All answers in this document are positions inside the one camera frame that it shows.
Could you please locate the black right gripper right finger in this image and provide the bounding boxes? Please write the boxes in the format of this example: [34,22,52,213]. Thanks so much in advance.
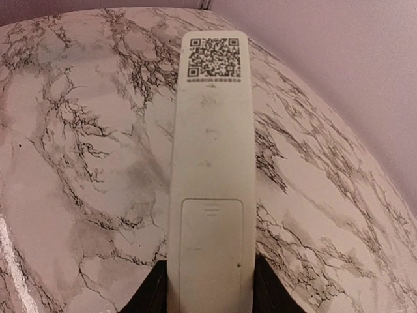
[253,254,303,313]

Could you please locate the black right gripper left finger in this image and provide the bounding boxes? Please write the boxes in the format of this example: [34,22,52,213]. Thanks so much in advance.
[119,260,167,313]

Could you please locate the white remote control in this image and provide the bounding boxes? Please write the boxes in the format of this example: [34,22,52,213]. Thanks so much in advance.
[167,31,256,312]

